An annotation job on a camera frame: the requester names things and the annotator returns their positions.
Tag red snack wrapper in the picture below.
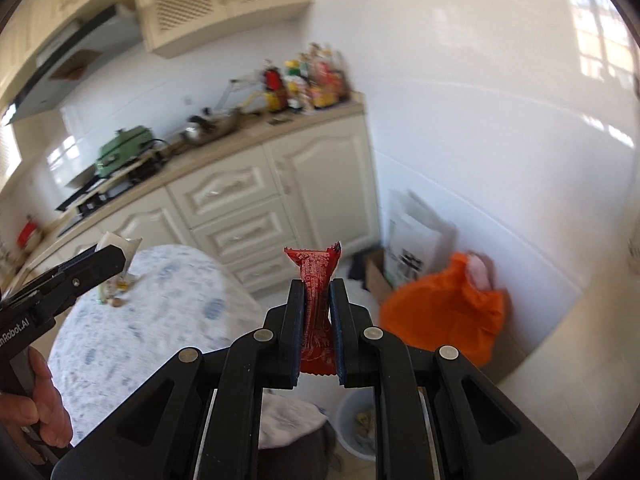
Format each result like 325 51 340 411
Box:
284 242 342 376

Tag blue trash bin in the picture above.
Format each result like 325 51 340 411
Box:
333 388 376 462

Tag lower cream kitchen cabinets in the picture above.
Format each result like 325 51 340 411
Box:
13 103 381 292

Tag left hand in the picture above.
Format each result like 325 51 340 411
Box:
1 348 73 463

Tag red container on bowl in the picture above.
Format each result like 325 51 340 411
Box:
17 214 41 250

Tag orange cloth bag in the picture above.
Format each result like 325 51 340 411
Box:
378 252 509 368

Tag dark trouser leg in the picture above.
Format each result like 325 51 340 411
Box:
257 422 337 480

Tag round table floral tablecloth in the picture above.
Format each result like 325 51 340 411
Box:
48 245 267 445

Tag black gas stove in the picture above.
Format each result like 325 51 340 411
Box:
56 150 168 237

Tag cardboard box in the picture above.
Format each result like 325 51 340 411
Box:
363 248 393 306

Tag white rice sack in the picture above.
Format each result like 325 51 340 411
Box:
384 191 457 288

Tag green electric cooker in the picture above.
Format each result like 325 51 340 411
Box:
96 126 154 178

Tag steel wok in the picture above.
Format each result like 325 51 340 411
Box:
180 107 243 146

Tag range hood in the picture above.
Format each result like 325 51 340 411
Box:
2 3 142 124

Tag top row cream cabinets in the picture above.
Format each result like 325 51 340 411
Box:
1 0 132 108

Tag dark soy sauce bottle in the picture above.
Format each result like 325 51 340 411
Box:
262 60 288 114

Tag cluster of condiment bottles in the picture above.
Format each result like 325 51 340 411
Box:
284 42 350 113

